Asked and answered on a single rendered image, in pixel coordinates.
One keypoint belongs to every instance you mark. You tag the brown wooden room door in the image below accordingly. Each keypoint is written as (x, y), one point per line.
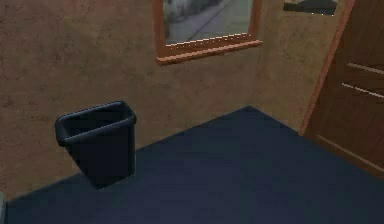
(353, 100)

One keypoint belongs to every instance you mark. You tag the black waste bin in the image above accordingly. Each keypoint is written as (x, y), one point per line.
(103, 153)

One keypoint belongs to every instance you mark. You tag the wooden framed window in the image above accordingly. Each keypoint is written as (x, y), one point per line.
(206, 23)

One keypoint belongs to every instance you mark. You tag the dark framed wall picture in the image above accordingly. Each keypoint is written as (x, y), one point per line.
(311, 6)

